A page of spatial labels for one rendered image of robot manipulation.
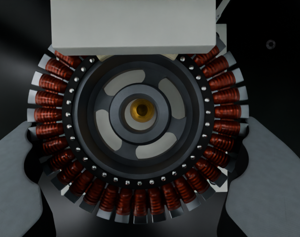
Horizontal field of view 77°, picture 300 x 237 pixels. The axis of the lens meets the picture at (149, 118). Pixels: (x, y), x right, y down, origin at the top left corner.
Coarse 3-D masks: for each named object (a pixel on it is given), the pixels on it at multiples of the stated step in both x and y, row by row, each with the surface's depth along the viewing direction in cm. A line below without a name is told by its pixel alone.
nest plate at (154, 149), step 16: (224, 32) 17; (224, 48) 17; (112, 80) 17; (128, 80) 17; (176, 96) 17; (96, 112) 17; (128, 112) 17; (176, 112) 17; (144, 128) 17; (112, 144) 17; (160, 144) 17; (64, 192) 17
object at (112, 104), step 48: (48, 48) 10; (48, 96) 9; (96, 96) 11; (144, 96) 11; (192, 96) 11; (240, 96) 10; (48, 144) 9; (96, 144) 11; (144, 144) 11; (192, 144) 10; (240, 144) 10; (96, 192) 9; (144, 192) 9; (192, 192) 9
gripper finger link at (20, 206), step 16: (16, 128) 10; (0, 144) 8; (16, 144) 8; (32, 144) 10; (0, 160) 8; (16, 160) 8; (32, 160) 8; (0, 176) 7; (16, 176) 7; (32, 176) 8; (0, 192) 6; (16, 192) 6; (32, 192) 6; (0, 208) 6; (16, 208) 6; (32, 208) 6; (48, 208) 7; (0, 224) 5; (16, 224) 5; (32, 224) 5; (48, 224) 6
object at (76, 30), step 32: (64, 0) 7; (96, 0) 7; (128, 0) 7; (160, 0) 7; (192, 0) 7; (64, 32) 7; (96, 32) 7; (128, 32) 7; (160, 32) 7; (192, 32) 7
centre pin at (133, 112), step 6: (138, 102) 14; (144, 102) 14; (150, 102) 15; (132, 108) 15; (138, 108) 14; (144, 108) 14; (150, 108) 14; (132, 114) 15; (138, 114) 14; (144, 114) 14; (150, 114) 15; (138, 120) 15; (144, 120) 15
